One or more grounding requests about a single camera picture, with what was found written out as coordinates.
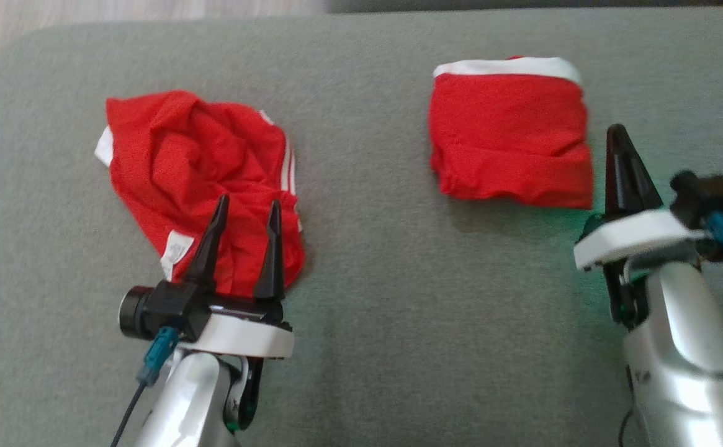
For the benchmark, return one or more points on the grey sofa seat cushion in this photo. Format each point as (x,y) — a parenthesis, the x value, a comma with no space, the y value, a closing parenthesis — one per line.
(398,310)

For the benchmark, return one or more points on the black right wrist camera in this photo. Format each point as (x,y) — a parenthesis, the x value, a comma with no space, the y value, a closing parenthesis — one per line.
(709,195)

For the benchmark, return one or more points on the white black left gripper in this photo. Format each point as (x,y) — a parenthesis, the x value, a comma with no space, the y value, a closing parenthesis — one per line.
(246,335)

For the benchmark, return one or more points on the red Bulls basketball jersey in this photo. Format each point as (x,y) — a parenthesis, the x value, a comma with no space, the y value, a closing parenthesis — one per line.
(200,174)

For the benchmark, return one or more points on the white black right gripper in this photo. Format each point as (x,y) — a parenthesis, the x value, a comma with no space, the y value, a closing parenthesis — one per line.
(637,239)

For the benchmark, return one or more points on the red shorts white stripe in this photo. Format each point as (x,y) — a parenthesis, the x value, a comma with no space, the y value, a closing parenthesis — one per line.
(510,136)

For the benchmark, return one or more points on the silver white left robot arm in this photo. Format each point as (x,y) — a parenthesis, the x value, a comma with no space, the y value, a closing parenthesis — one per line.
(193,403)

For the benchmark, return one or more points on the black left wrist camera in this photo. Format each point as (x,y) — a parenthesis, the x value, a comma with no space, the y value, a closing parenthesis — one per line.
(166,310)

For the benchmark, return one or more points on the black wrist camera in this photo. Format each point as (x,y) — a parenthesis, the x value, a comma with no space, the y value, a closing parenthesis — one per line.
(166,310)
(709,195)

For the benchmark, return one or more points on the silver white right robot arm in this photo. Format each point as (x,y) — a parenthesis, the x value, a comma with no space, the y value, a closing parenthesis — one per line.
(690,360)

